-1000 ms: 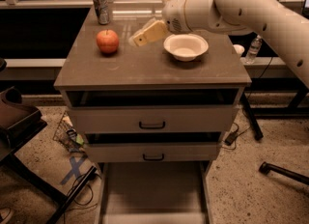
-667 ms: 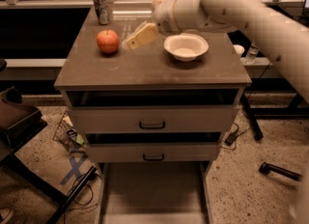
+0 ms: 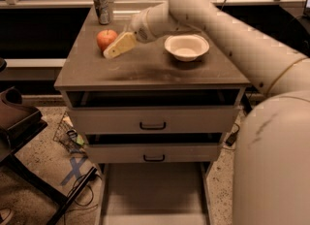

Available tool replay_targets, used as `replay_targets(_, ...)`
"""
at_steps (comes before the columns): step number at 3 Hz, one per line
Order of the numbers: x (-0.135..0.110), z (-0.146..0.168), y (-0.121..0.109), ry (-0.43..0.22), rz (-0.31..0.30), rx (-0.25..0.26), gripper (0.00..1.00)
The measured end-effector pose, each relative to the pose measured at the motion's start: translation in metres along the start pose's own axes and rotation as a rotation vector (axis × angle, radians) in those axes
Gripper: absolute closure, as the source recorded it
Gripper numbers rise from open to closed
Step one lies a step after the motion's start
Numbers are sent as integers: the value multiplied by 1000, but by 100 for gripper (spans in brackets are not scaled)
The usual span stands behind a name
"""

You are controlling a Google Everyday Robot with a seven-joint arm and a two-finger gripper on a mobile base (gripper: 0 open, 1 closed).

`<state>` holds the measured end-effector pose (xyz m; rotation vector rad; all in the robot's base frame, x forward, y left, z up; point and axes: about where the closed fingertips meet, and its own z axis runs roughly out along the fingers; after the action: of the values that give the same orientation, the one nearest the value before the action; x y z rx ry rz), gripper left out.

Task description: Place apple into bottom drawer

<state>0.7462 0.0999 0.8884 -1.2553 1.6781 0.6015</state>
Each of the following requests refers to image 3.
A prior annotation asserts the grey drawer cabinet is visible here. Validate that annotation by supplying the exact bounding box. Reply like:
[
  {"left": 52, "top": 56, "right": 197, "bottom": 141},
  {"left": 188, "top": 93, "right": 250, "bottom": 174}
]
[{"left": 53, "top": 1, "right": 252, "bottom": 165}]

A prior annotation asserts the silver drink can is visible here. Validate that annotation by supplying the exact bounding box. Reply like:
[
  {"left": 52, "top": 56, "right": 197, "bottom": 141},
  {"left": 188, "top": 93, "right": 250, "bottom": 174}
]
[{"left": 93, "top": 0, "right": 111, "bottom": 25}]

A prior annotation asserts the wire basket with items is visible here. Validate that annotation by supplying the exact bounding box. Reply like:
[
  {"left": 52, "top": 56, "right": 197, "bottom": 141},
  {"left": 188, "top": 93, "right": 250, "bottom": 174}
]
[{"left": 53, "top": 112, "right": 85, "bottom": 156}]

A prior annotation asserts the middle grey drawer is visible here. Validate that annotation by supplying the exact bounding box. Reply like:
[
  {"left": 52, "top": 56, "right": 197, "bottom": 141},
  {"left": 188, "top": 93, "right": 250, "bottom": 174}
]
[{"left": 85, "top": 133, "right": 222, "bottom": 163}]

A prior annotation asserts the white shoe tip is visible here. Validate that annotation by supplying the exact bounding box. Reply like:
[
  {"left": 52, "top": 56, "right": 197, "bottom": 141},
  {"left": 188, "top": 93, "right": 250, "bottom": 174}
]
[{"left": 0, "top": 208, "right": 14, "bottom": 225}]

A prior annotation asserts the white paper bowl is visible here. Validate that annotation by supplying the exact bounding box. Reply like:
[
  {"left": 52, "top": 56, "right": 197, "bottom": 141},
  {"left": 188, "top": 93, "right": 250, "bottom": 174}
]
[{"left": 165, "top": 34, "right": 209, "bottom": 62}]

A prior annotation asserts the blue tape cross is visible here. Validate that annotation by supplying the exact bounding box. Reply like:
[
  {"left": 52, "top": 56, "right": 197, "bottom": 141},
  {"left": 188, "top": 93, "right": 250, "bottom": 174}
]
[{"left": 61, "top": 157, "right": 86, "bottom": 186}]

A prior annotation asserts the black power adapter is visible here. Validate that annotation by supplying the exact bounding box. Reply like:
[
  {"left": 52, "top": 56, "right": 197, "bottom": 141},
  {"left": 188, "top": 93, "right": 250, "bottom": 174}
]
[{"left": 226, "top": 132, "right": 238, "bottom": 146}]

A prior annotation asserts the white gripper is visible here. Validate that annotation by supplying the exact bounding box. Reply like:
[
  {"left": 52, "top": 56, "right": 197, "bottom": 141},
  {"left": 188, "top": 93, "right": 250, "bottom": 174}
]
[{"left": 103, "top": 9, "right": 155, "bottom": 59}]

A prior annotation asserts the red apple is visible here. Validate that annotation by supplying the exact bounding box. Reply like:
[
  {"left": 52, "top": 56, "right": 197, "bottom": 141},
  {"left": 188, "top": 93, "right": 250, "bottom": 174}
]
[{"left": 96, "top": 29, "right": 118, "bottom": 51}]

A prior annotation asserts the black floor cable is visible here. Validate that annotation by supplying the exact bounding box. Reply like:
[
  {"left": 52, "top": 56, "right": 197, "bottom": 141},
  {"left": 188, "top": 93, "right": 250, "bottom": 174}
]
[{"left": 63, "top": 172, "right": 102, "bottom": 225}]

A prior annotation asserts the open bottom grey drawer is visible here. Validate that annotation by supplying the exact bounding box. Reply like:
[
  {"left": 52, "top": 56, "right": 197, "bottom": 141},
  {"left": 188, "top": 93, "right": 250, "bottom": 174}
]
[{"left": 95, "top": 163, "right": 211, "bottom": 225}]

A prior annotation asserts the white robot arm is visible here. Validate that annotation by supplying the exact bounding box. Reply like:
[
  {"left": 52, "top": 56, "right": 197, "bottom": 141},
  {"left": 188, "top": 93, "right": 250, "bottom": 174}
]
[{"left": 104, "top": 0, "right": 310, "bottom": 225}]

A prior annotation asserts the top grey drawer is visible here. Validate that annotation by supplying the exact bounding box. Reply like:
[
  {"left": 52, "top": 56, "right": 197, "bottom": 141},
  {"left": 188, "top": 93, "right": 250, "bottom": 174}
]
[{"left": 68, "top": 107, "right": 239, "bottom": 135}]

